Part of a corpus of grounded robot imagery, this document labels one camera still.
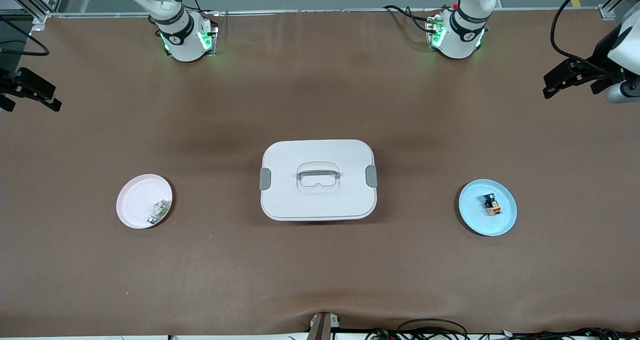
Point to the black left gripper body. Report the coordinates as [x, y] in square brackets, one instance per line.
[601, 54]

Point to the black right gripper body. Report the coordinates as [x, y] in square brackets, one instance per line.
[7, 81]

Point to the black orange push-button switch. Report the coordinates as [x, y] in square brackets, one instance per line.
[491, 204]

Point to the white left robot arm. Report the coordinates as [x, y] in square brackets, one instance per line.
[462, 30]

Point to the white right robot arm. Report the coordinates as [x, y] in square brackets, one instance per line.
[180, 35]

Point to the pink round plate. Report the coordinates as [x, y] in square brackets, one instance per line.
[135, 200]

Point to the blue round plate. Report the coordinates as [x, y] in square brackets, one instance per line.
[475, 215]

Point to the white lidded storage box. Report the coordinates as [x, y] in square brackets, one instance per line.
[320, 200]

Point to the aluminium frame profile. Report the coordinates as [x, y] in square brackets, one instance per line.
[30, 2]
[612, 5]

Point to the white green push-button switch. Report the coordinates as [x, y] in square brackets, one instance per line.
[159, 211]

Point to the brown camera mount post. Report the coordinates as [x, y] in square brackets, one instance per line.
[320, 327]

